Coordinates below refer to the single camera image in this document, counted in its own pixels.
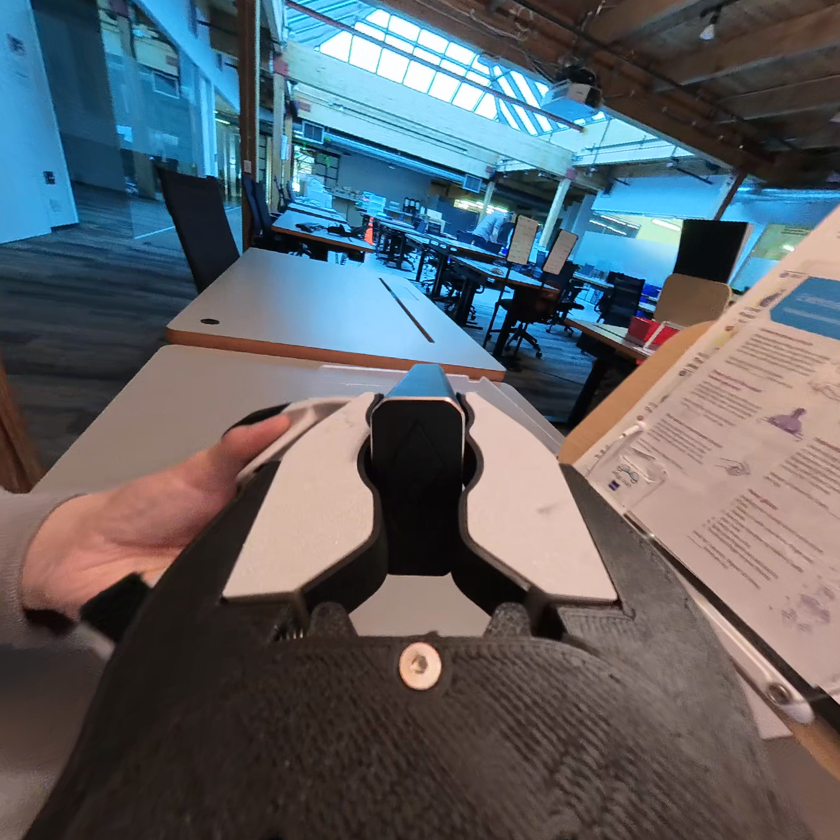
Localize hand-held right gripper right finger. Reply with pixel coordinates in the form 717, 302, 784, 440
451, 391, 619, 614

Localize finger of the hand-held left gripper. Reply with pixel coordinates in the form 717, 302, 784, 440
233, 395, 358, 485

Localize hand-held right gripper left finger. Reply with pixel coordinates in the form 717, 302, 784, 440
222, 392, 389, 611

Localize black silver-rimmed USB hub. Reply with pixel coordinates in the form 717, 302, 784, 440
367, 364, 470, 578

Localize white desk orange edge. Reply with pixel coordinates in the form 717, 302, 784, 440
165, 247, 508, 383

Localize person's left hand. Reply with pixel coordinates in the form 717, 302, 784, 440
23, 415, 293, 614

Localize small white wipe packet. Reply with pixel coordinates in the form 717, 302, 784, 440
607, 453, 667, 490

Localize wooden document stand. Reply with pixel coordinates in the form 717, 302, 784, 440
558, 203, 840, 775

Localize wooden table black legs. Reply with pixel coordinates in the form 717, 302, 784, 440
272, 210, 376, 263
453, 255, 559, 355
567, 318, 664, 427

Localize wooden pillar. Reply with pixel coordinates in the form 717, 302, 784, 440
236, 0, 262, 253
0, 357, 46, 494

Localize black office chair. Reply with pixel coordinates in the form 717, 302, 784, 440
156, 164, 241, 294
486, 262, 585, 358
594, 271, 647, 326

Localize red box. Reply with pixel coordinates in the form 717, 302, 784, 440
626, 315, 680, 349

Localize printed instruction sheet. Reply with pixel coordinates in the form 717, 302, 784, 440
584, 210, 840, 697

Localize beige plywood chair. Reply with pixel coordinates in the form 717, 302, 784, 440
656, 272, 732, 329

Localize black monitor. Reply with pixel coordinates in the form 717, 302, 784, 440
676, 220, 756, 283

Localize ceiling projector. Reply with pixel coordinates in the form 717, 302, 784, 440
541, 66, 603, 122

